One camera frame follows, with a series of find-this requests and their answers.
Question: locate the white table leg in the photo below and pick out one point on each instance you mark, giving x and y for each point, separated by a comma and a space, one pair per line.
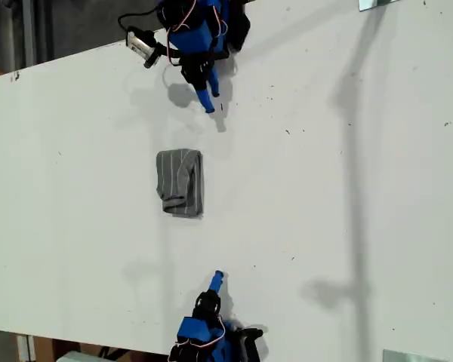
26, 348

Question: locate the grey striped square towel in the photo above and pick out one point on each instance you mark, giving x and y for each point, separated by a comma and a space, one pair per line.
177, 177

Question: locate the white container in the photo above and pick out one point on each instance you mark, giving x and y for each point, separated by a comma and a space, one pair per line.
75, 357

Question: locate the black camera box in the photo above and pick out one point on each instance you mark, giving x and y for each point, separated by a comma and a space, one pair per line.
249, 343
139, 45

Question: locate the black camera stalk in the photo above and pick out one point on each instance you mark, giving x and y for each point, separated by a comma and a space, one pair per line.
163, 51

